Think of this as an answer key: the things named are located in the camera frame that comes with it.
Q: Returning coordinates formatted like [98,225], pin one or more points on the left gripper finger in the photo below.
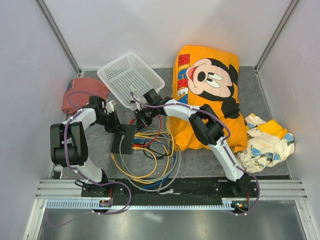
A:
[117,124]
[110,129]

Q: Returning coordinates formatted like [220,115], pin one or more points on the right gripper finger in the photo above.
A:
[146,123]
[139,125]

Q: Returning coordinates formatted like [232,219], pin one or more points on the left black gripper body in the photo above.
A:
[107,119]

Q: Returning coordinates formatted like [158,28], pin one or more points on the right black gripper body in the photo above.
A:
[145,114]

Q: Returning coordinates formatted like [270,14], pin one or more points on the black network switch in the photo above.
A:
[123,143]

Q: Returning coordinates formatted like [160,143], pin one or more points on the white plastic basket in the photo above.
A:
[129,74]

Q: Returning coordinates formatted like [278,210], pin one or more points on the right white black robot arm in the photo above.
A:
[208,129]

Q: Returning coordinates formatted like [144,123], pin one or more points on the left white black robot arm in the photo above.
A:
[68,144]

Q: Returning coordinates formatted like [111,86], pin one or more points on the folded red shirt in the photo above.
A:
[78,92]

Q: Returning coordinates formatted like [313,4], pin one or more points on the orange Mickey Mouse shirt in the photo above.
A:
[205,75]

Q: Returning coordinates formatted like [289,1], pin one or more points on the cream patterned cloth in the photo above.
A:
[268,144]

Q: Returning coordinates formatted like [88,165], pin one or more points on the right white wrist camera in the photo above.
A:
[140,106]

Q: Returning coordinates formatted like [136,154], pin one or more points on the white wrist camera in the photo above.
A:
[140,106]
[110,106]

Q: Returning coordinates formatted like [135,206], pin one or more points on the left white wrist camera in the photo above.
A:
[110,106]

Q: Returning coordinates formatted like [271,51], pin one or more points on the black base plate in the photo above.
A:
[206,187]

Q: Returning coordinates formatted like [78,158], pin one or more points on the grey slotted cable duct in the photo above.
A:
[95,204]

